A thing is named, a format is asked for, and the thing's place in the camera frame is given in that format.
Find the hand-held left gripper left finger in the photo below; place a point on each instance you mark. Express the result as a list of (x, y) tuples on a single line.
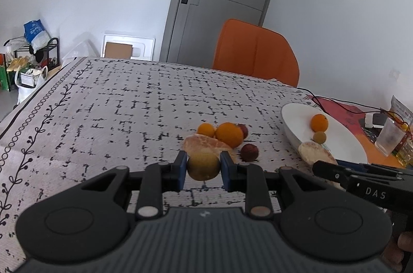
[(182, 170)]

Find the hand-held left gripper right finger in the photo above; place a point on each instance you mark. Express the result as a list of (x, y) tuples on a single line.
[(226, 173)]

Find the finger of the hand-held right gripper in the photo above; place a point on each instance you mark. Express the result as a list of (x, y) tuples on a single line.
[(377, 169), (329, 172)]

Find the yellow round fruit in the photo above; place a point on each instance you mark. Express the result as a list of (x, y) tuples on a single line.
[(204, 167)]

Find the peeled pomelo piece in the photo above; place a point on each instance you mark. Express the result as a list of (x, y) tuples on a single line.
[(314, 154), (203, 144)]

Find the dark red round fruit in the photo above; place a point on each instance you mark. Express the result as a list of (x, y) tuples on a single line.
[(249, 152), (244, 131)]

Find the large orange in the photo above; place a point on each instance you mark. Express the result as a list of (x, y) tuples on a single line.
[(229, 134)]

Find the small orange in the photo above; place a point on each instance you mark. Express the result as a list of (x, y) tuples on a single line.
[(206, 130)]

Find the white oval plate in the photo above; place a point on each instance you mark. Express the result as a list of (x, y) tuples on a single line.
[(298, 118)]

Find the person's right hand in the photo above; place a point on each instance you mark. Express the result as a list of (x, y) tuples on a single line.
[(400, 252)]

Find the yellow liquid bottle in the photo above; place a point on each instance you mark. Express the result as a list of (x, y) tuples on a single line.
[(406, 152)]

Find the clear plastic cup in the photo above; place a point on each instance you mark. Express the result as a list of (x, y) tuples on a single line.
[(388, 137)]

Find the small green-yellow fruit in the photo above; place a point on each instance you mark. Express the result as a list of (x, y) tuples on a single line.
[(319, 137)]

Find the white charger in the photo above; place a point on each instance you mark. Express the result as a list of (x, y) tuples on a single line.
[(377, 119)]

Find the medium orange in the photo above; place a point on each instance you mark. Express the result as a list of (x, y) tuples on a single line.
[(319, 123)]

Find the red and orange mat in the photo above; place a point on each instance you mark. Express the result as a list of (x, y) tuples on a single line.
[(342, 118)]

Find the printed snack packet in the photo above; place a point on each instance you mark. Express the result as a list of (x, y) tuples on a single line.
[(403, 110)]

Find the patterned grey tablecloth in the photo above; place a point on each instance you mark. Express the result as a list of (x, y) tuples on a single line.
[(129, 115)]

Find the orange chair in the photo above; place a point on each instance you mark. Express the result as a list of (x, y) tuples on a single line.
[(255, 50)]

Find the white foam board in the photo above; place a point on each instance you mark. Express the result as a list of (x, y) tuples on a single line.
[(142, 45)]

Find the brown cardboard sheet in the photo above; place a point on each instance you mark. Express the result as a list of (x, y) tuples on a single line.
[(117, 50)]

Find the clear plastic bag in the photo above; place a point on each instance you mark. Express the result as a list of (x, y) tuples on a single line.
[(80, 47)]

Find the black shoe rack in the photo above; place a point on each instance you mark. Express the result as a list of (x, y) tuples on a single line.
[(53, 50)]

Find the white plastic bag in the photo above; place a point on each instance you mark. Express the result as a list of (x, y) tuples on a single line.
[(24, 92)]

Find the pair of yellow slippers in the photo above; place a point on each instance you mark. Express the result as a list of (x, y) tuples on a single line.
[(17, 63)]

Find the blue and white bag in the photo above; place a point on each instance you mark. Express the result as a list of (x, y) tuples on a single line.
[(34, 32)]

